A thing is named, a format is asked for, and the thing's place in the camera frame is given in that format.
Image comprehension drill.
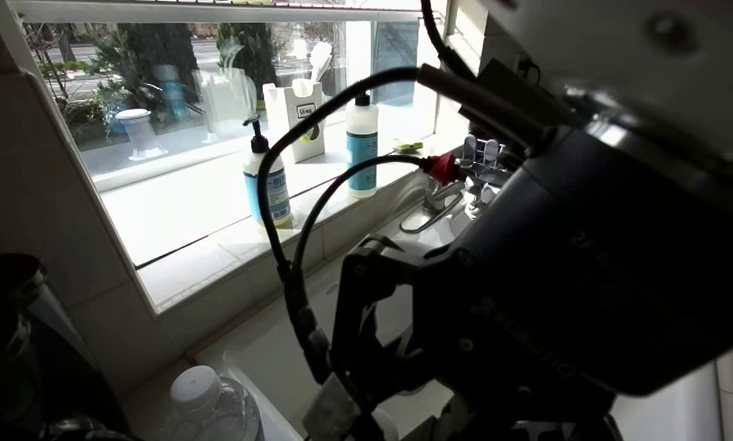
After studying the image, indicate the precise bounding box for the white pedestal planter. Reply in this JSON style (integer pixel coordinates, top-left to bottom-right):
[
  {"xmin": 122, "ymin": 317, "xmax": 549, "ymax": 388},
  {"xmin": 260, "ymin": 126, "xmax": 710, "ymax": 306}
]
[{"xmin": 113, "ymin": 106, "xmax": 170, "ymax": 162}]

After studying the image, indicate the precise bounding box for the large clear bottle white cap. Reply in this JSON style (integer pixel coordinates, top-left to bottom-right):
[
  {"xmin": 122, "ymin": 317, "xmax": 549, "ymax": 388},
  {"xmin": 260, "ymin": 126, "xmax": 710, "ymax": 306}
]
[{"xmin": 161, "ymin": 363, "xmax": 265, "ymax": 441}]

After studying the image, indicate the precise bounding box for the black braided cable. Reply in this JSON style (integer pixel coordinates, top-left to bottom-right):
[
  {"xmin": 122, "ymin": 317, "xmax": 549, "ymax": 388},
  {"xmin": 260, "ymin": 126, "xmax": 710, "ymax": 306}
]
[{"xmin": 252, "ymin": 0, "xmax": 566, "ymax": 387}]

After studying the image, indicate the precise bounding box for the small green object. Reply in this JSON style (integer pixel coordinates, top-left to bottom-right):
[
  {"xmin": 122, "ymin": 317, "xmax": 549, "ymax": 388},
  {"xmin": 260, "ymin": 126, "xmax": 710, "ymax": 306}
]
[{"xmin": 393, "ymin": 139, "xmax": 426, "ymax": 159}]

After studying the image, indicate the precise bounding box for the thin cable with red plug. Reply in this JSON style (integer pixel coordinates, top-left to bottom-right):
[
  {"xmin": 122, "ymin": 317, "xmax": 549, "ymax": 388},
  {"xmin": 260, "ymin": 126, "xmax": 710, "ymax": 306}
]
[{"xmin": 290, "ymin": 151, "xmax": 469, "ymax": 288}]

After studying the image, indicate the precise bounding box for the blue hanging cloth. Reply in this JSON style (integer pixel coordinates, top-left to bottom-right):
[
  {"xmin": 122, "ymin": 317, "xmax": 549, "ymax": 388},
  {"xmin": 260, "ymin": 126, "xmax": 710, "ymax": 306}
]
[{"xmin": 370, "ymin": 19, "xmax": 422, "ymax": 108}]

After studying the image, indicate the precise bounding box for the white cardboard carton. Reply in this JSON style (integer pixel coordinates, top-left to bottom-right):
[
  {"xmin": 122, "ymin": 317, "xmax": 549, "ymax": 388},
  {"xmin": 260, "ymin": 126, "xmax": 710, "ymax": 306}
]
[{"xmin": 260, "ymin": 75, "xmax": 328, "ymax": 164}]

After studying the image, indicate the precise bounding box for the dish soap bottle blue label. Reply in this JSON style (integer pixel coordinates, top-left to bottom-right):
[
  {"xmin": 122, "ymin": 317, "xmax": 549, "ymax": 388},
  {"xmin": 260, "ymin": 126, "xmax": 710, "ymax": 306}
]
[{"xmin": 345, "ymin": 90, "xmax": 381, "ymax": 195}]

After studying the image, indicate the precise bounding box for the chrome sink faucet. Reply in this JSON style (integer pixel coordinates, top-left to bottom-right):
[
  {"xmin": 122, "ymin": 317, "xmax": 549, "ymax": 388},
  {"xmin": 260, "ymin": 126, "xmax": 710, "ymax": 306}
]
[{"xmin": 398, "ymin": 178, "xmax": 474, "ymax": 234}]

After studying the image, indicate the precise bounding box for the white double sink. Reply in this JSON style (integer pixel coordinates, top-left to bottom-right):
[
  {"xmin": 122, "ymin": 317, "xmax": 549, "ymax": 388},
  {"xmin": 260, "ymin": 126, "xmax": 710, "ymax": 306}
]
[{"xmin": 192, "ymin": 190, "xmax": 729, "ymax": 441}]

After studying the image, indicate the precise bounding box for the pump soap bottle blue label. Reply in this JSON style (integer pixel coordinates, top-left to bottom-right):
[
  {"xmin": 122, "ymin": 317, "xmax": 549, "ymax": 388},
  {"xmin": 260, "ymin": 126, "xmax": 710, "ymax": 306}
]
[{"xmin": 240, "ymin": 117, "xmax": 296, "ymax": 229}]

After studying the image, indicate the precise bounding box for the white brush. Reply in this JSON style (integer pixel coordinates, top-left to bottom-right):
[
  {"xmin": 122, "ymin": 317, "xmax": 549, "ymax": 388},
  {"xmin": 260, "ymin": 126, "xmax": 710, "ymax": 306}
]
[{"xmin": 290, "ymin": 39, "xmax": 336, "ymax": 101}]

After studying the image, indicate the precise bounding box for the white framed window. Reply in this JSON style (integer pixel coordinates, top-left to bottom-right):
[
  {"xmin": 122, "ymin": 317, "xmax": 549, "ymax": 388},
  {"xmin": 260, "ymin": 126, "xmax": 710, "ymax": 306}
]
[{"xmin": 6, "ymin": 0, "xmax": 450, "ymax": 195}]

